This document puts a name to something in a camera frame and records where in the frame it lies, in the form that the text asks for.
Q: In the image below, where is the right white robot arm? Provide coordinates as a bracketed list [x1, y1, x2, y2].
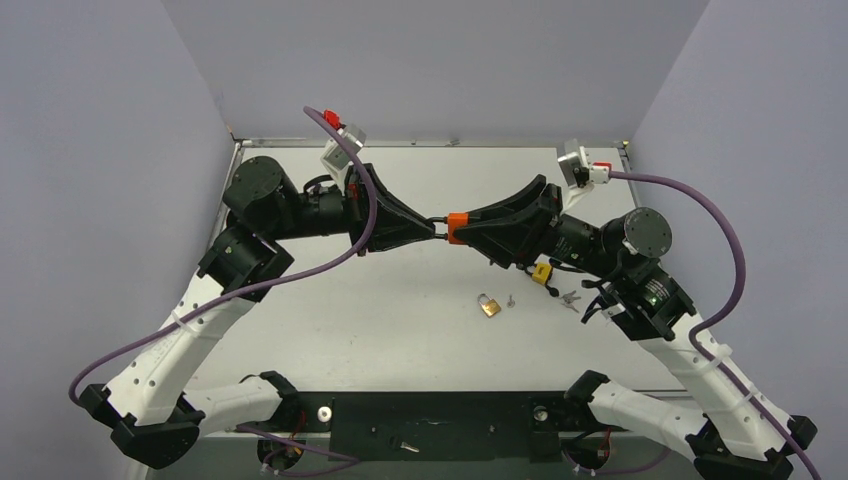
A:
[446, 177, 817, 479]

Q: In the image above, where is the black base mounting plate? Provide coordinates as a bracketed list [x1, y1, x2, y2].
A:
[251, 391, 608, 462]

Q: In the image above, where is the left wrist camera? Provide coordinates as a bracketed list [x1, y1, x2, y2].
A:
[320, 110, 366, 189]

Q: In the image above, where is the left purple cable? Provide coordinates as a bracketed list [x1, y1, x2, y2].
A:
[68, 105, 380, 407]

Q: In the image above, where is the silver key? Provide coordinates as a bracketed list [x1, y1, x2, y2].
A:
[548, 287, 582, 312]

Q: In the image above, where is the orange padlock with key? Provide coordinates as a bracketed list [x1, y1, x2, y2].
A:
[428, 212, 470, 245]

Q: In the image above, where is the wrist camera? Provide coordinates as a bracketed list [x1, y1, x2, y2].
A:
[320, 110, 366, 189]
[557, 139, 612, 211]

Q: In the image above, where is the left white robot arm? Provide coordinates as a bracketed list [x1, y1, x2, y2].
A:
[79, 156, 435, 469]

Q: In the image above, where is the brass padlock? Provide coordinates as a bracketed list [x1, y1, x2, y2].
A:
[476, 293, 502, 318]

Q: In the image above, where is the aluminium frame rail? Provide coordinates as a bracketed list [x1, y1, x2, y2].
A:
[135, 390, 735, 440]

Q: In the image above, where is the yellow padlock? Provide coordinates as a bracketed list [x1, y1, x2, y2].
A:
[529, 263, 553, 286]

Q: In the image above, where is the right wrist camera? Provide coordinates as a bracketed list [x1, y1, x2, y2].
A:
[557, 139, 612, 211]

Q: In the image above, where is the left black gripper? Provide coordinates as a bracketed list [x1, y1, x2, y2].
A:
[270, 165, 438, 258]

